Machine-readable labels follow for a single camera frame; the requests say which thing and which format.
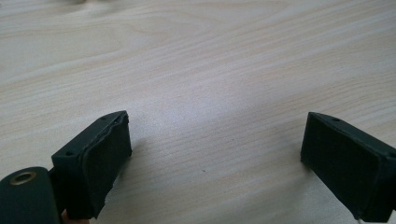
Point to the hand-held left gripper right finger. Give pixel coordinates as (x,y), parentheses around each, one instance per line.
(348,155)

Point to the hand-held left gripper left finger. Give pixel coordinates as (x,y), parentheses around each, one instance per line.
(93,161)

